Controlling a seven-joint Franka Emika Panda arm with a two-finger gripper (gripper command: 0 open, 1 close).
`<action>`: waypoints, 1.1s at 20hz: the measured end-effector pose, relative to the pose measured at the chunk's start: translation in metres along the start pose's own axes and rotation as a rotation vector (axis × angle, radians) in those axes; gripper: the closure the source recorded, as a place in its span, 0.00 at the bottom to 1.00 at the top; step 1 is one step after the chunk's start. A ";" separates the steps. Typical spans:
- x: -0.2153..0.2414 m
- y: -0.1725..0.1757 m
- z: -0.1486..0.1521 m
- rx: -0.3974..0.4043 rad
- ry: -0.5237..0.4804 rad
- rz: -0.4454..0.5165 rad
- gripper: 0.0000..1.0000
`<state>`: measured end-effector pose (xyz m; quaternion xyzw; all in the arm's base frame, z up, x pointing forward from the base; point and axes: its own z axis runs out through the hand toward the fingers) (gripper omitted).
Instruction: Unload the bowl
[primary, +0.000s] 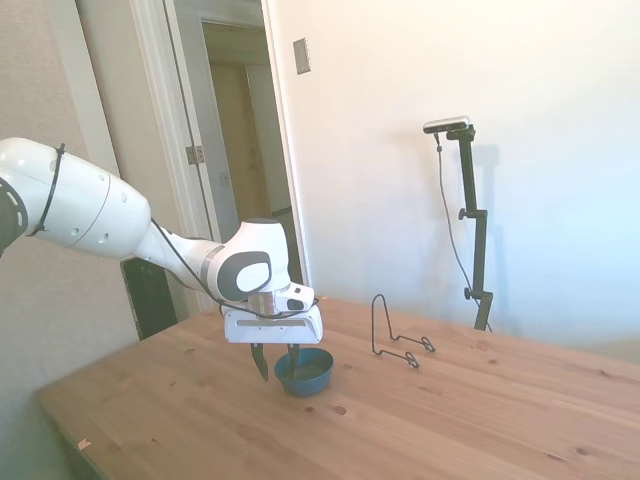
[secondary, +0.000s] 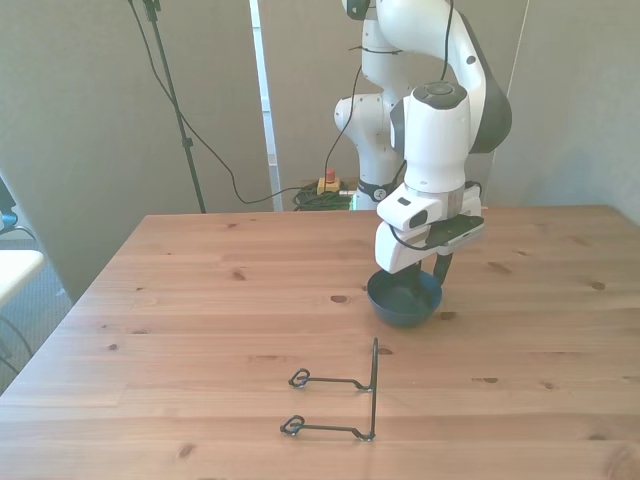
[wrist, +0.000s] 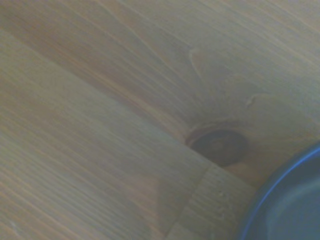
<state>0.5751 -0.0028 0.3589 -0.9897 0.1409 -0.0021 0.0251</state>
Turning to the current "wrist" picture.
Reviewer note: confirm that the dark blue bowl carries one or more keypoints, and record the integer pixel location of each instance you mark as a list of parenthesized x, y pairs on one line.
[(295, 200)]

